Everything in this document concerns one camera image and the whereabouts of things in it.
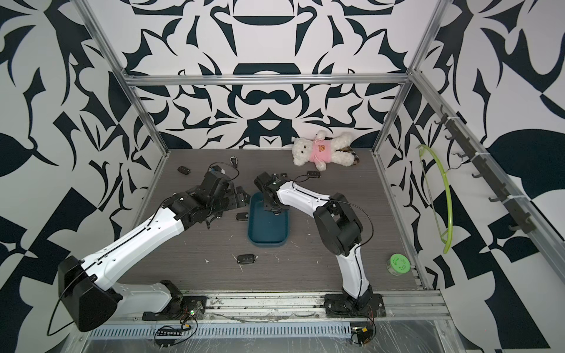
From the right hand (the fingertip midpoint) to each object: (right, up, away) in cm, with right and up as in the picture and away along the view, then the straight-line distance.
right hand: (273, 202), depth 95 cm
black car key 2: (+1, -4, -2) cm, 5 cm away
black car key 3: (+19, +12, +13) cm, 26 cm away
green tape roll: (+45, -20, -16) cm, 52 cm away
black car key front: (-10, -19, -12) cm, 25 cm away
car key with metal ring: (-21, +19, +19) cm, 34 cm away
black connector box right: (+30, -39, -24) cm, 55 cm away
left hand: (-13, +6, -16) cm, 22 cm away
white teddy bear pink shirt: (+22, +24, +16) cm, 36 cm away
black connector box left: (-34, -41, -23) cm, 58 cm away
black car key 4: (-13, -6, -1) cm, 14 cm away
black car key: (-45, +14, +15) cm, 50 cm away
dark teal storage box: (-3, -10, -4) cm, 11 cm away
